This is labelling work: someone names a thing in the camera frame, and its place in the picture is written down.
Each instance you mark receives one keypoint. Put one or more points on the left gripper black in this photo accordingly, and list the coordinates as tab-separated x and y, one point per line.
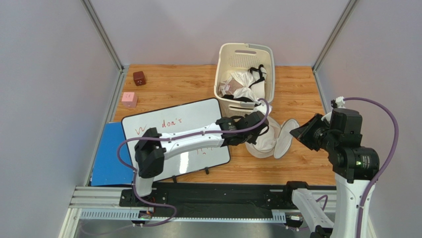
253	140

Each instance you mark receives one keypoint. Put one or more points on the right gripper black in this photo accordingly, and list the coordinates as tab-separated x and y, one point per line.
305	131

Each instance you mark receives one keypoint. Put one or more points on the white mesh laundry bag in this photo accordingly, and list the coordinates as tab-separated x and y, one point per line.
283	143

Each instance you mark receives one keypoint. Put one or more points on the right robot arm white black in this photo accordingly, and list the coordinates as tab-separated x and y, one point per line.
354	167

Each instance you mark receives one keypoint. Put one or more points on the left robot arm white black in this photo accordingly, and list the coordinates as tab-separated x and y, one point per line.
153	148

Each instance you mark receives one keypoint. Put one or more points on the black and white bra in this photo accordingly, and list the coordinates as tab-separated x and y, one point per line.
259	76

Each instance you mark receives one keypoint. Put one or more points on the cream plastic laundry basket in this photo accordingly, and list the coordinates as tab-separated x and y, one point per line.
242	56

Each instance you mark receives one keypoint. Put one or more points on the white garment in basket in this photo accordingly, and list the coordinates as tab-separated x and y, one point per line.
236	84

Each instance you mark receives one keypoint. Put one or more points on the whiteboard with red writing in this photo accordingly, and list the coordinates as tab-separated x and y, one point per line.
177	119

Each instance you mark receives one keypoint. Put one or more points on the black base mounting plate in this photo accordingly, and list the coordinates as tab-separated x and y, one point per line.
200	200

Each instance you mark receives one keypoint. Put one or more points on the brown cube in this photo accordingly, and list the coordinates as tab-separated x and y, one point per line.
139	78

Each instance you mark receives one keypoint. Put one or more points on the pink cube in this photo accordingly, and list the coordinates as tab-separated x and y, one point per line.
129	99

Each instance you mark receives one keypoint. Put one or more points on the blue folder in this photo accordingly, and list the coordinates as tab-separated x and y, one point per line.
107	169

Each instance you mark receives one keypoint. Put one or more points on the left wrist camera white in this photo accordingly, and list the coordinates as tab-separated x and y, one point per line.
263	108

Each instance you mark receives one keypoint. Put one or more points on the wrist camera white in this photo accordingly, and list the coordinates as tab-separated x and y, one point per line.
338	102
263	108

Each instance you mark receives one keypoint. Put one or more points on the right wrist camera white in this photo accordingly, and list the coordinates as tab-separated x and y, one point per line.
338	102

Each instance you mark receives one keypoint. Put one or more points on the aluminium rail frame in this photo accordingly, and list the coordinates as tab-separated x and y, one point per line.
118	203

